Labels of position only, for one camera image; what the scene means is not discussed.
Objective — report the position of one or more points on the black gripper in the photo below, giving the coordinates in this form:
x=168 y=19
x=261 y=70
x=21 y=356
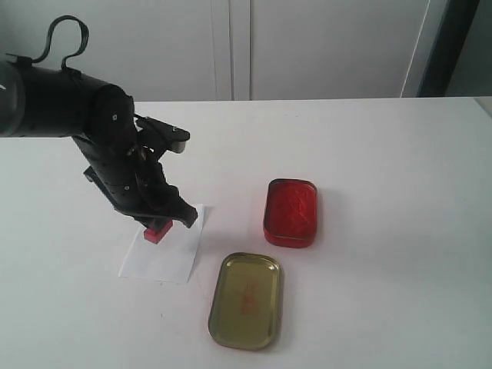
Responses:
x=135 y=185

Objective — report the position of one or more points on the red stamp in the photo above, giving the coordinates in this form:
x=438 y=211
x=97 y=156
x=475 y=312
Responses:
x=154 y=236

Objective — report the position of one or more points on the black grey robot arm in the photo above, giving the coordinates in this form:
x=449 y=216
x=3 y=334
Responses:
x=122 y=148

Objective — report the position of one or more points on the red ink pad tin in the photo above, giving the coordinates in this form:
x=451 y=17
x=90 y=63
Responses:
x=290 y=213

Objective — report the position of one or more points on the white paper sheet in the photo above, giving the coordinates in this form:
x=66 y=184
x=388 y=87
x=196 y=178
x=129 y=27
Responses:
x=171 y=259

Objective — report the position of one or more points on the gold tin lid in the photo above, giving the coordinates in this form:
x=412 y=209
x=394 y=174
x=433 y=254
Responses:
x=246 y=308

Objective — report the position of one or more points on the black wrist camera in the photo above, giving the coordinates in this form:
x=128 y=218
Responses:
x=160 y=137

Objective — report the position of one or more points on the dark vertical post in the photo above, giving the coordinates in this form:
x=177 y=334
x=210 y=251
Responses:
x=447 y=47

